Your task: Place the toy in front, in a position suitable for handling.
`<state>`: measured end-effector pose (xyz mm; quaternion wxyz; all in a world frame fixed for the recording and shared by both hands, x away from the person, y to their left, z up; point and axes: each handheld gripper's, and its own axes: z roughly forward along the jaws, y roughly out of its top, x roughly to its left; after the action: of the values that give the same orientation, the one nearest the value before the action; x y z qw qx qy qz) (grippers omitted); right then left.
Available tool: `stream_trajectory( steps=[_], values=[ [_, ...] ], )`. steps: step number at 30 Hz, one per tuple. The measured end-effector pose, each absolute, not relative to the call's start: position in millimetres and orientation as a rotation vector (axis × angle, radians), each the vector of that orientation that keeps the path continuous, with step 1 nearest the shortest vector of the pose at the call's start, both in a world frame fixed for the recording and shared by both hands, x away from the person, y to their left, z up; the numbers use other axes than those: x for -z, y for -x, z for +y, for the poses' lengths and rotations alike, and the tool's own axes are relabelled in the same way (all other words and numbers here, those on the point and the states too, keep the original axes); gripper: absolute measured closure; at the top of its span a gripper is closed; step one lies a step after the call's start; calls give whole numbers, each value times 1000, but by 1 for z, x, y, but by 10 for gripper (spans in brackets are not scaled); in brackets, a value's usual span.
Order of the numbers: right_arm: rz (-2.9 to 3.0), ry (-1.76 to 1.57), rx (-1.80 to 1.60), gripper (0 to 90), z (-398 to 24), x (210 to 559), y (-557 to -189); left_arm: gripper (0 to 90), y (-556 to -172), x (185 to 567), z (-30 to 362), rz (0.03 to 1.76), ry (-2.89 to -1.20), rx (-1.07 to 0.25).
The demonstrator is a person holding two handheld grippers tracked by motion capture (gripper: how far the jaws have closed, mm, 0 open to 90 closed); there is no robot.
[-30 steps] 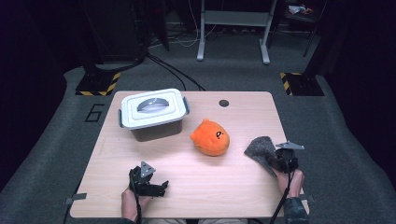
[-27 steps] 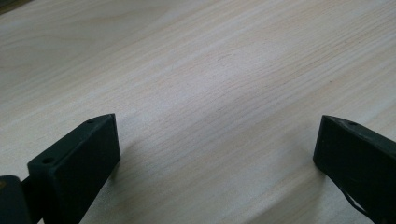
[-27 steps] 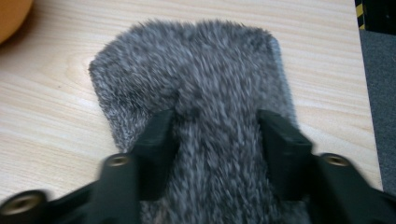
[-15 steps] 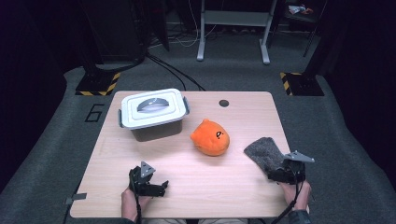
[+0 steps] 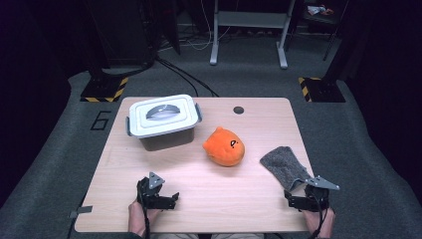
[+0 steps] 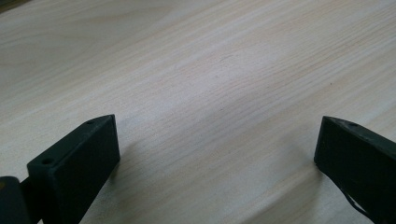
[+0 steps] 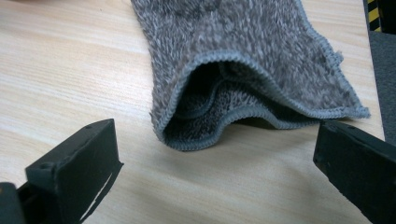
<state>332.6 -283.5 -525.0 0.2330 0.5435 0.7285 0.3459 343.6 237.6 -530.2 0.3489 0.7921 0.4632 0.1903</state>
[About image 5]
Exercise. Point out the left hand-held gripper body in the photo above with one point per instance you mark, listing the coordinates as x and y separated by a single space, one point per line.
147 195

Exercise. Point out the small colourful bundle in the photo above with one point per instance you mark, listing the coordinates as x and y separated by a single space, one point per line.
318 10

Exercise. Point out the dark side table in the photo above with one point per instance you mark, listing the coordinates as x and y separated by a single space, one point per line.
318 25

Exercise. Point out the grey tape strip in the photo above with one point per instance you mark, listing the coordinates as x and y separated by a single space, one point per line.
81 210

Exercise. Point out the black hazard-striped stand base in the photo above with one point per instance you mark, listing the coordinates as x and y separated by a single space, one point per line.
103 89
323 90

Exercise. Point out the round dark table grommet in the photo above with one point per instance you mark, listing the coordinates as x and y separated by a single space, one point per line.
238 110

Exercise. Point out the person's right hand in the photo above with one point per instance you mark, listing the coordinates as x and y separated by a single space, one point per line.
320 224

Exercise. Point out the person's left hand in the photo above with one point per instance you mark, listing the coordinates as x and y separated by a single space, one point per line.
137 219

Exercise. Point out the white desk frame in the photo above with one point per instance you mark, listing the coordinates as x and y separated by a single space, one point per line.
252 20

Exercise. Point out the grey fluffy cloth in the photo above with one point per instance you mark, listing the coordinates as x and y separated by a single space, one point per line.
285 166

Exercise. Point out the orange plush toy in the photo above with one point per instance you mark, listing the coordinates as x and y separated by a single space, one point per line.
222 149

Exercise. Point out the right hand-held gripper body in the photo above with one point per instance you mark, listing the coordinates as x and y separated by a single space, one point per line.
316 199

